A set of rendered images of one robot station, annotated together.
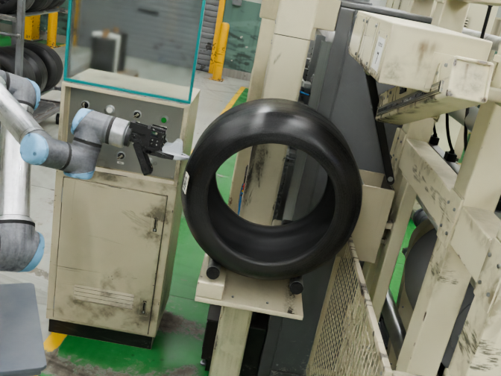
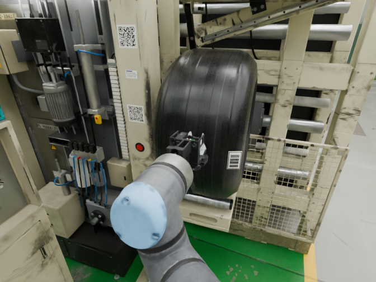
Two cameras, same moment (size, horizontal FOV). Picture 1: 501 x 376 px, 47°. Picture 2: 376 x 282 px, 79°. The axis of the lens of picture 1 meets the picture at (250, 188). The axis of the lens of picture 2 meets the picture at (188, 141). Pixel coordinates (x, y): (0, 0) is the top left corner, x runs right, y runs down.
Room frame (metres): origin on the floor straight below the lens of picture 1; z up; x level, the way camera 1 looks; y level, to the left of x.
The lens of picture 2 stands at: (1.60, 0.79, 1.57)
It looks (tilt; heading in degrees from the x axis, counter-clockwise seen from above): 28 degrees down; 290
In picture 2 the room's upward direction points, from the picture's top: straight up
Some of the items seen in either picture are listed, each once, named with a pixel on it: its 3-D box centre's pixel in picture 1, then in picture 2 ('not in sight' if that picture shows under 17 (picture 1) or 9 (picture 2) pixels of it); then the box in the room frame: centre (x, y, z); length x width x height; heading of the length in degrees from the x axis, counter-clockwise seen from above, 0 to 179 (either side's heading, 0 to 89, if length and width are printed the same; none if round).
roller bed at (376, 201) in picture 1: (361, 214); not in sight; (2.08, -0.44, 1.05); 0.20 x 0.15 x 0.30; 1
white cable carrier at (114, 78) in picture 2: not in sight; (123, 114); (2.19, -0.01, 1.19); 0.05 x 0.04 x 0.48; 91
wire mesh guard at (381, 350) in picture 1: (337, 371); (248, 185); (1.63, -0.40, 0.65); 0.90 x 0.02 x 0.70; 1
